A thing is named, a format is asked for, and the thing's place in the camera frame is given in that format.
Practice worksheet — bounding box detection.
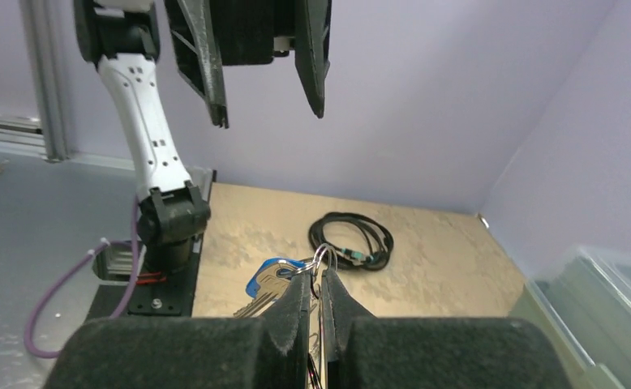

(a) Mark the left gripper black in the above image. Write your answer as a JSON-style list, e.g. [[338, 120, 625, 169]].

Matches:
[[164, 0, 332, 128]]

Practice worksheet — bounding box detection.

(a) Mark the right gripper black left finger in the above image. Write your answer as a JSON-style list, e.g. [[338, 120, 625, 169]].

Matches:
[[44, 274, 311, 388]]

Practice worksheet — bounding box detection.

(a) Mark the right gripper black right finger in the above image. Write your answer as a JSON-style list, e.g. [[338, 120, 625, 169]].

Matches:
[[320, 270, 572, 388]]

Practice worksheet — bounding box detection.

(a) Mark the silver split key ring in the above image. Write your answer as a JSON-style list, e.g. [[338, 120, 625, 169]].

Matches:
[[307, 242, 339, 299]]

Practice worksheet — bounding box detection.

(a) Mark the silver metal key holder plate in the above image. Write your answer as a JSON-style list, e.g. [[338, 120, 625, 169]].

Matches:
[[307, 300, 328, 389]]

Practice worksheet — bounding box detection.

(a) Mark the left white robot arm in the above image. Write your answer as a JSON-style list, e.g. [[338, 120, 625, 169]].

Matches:
[[73, 1, 332, 272]]

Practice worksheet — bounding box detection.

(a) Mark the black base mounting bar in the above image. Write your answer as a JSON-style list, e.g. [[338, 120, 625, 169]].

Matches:
[[86, 237, 203, 320]]

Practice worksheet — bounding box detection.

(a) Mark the green plastic toolbox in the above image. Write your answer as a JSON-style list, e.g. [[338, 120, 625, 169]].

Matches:
[[509, 246, 631, 388]]

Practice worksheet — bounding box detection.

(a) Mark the coiled black cable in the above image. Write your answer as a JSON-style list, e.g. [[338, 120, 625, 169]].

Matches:
[[308, 211, 396, 272]]

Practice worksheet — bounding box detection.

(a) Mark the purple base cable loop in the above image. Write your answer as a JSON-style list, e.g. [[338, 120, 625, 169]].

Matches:
[[24, 199, 142, 360]]

